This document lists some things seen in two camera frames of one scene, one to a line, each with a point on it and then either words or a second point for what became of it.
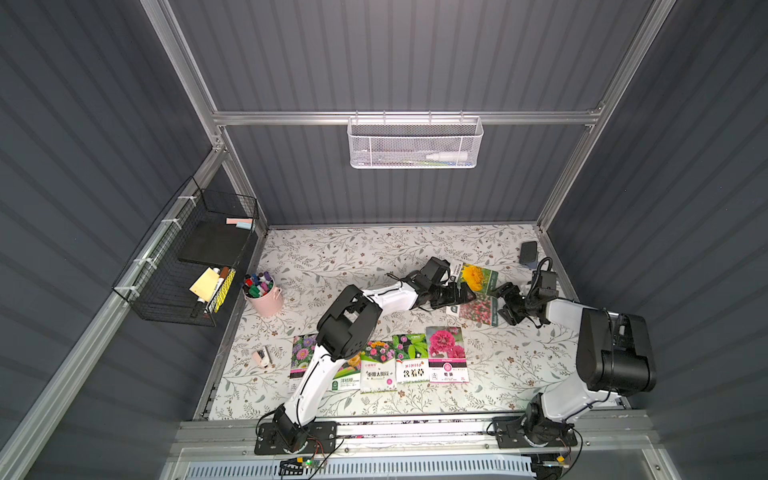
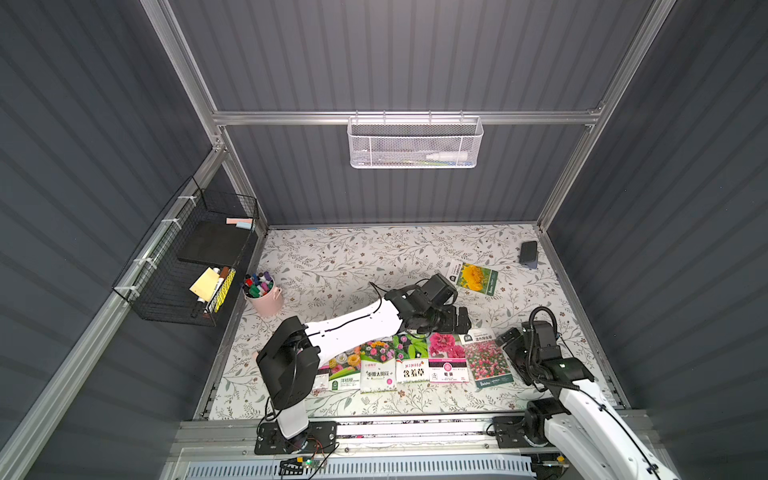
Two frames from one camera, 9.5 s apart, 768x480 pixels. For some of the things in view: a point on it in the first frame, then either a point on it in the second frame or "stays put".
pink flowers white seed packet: x=483 y=309 → x=488 y=363
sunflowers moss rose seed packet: x=378 y=367 stays put
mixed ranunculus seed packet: x=348 y=375 stays put
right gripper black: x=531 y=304 → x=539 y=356
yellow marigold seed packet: x=482 y=280 stays put
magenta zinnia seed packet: x=446 y=354 stays put
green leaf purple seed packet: x=411 y=353 stays put
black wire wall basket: x=186 y=267 stays put
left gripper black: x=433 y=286 → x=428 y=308
